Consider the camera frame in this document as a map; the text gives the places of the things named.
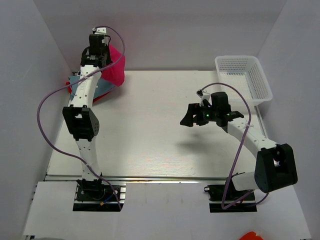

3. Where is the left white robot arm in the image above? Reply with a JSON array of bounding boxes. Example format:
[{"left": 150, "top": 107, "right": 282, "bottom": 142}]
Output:
[{"left": 62, "top": 32, "right": 112, "bottom": 181}]

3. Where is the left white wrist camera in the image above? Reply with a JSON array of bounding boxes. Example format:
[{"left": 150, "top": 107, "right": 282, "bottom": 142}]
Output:
[{"left": 92, "top": 27, "right": 107, "bottom": 35}]

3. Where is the white perforated plastic basket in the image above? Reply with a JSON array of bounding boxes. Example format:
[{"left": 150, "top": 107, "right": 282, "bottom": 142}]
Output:
[{"left": 215, "top": 55, "right": 273, "bottom": 106}]

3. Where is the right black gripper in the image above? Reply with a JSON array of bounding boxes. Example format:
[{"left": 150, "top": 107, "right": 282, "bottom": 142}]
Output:
[{"left": 180, "top": 102, "right": 219, "bottom": 127}]

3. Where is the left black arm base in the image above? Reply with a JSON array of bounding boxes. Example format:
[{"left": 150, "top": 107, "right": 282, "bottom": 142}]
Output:
[{"left": 72, "top": 185, "right": 121, "bottom": 212}]

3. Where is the orange object at bottom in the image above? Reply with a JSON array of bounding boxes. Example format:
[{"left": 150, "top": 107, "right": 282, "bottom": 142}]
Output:
[{"left": 239, "top": 231, "right": 264, "bottom": 240}]

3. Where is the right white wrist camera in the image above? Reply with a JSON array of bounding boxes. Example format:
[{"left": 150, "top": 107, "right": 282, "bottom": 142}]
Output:
[{"left": 196, "top": 89, "right": 211, "bottom": 107}]

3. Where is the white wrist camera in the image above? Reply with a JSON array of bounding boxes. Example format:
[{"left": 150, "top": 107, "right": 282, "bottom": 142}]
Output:
[
  {"left": 92, "top": 27, "right": 107, "bottom": 35},
  {"left": 196, "top": 89, "right": 211, "bottom": 107}
]

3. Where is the magenta red t shirt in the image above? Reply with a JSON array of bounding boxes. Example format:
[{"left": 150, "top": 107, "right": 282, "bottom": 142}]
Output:
[{"left": 101, "top": 44, "right": 126, "bottom": 87}]

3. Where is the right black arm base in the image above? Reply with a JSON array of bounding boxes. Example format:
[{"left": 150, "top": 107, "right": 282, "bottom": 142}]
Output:
[{"left": 203, "top": 184, "right": 257, "bottom": 213}]

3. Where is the folded light blue t shirt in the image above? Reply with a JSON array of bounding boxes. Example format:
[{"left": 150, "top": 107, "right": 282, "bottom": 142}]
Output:
[{"left": 65, "top": 76, "right": 116, "bottom": 102}]

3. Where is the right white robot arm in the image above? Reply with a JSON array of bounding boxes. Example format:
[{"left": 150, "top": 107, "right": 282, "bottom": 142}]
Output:
[{"left": 180, "top": 92, "right": 298, "bottom": 200}]

